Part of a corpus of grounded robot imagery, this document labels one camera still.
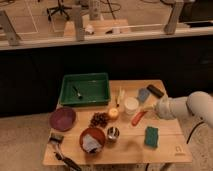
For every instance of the green sponge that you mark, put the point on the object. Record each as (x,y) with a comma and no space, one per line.
(151,137)

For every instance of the black handled brush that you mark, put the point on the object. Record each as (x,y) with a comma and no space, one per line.
(56,141)

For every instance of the black office chair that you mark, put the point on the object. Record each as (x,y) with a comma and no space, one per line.
(61,8)

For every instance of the green plastic tray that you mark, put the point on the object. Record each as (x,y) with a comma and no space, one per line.
(94,87)

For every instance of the white plastic cup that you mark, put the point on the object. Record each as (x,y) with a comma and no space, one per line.
(131,104)

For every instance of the orange fruit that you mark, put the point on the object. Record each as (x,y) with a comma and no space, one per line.
(113,113)

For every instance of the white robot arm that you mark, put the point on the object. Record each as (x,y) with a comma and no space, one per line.
(198,103)

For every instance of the yellow handled utensil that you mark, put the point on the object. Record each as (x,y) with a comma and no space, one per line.
(120,96)

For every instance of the bunch of dark grapes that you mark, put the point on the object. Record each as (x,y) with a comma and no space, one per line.
(99,119)

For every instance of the small tool in tray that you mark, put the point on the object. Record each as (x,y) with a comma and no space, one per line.
(78,93)

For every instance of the small metal cup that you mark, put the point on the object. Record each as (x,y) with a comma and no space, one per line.
(113,133)

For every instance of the red brown bowl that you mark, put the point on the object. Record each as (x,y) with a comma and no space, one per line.
(96,133)

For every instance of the purple plate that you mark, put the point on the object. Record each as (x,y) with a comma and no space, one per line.
(62,119)

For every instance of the grey blue cloth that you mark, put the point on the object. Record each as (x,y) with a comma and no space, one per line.
(91,145)

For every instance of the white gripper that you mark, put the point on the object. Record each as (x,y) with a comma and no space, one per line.
(151,108)

